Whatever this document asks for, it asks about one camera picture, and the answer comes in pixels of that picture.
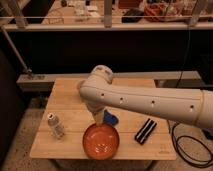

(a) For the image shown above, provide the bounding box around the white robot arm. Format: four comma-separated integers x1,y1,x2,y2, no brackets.
79,65,213,132

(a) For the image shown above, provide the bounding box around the clear plastic bottle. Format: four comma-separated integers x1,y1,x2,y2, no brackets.
47,113,64,139

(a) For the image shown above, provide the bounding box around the blue crumpled cloth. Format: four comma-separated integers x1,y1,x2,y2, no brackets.
104,110,119,126

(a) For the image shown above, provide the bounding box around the orange plate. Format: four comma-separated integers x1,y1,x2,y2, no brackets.
82,124,120,160

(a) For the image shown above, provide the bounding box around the translucent plastic cup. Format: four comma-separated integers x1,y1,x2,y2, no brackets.
77,80,85,92

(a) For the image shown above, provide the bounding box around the wooden table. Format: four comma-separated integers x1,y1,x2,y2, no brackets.
30,78,176,160

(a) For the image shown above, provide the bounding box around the black white striped block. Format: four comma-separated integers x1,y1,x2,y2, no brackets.
134,119,157,145

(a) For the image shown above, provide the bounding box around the metal diagonal strut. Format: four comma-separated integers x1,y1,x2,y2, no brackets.
1,26,33,77

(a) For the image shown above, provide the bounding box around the black cable on floor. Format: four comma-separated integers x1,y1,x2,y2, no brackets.
169,121,213,169

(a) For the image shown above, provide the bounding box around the grey metal frame rail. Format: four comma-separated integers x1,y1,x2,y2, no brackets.
0,22,213,32

